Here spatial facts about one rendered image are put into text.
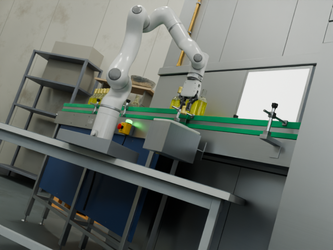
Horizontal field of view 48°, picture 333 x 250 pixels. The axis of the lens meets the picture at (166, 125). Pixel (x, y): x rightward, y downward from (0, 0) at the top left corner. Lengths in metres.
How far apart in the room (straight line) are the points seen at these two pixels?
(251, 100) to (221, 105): 0.22
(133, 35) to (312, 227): 1.38
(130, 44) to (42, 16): 6.07
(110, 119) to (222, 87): 0.76
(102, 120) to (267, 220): 0.99
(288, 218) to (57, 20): 6.89
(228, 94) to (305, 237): 1.17
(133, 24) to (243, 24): 0.78
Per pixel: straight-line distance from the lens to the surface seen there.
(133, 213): 2.21
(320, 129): 1.45
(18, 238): 2.24
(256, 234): 1.96
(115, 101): 2.05
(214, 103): 2.36
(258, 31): 2.44
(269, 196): 1.95
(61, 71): 6.70
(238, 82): 2.30
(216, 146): 1.97
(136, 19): 2.15
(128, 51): 2.13
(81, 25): 7.42
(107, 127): 2.02
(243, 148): 1.84
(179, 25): 2.16
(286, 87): 2.07
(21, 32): 8.30
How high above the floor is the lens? 0.70
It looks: 9 degrees up
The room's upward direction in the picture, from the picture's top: 18 degrees clockwise
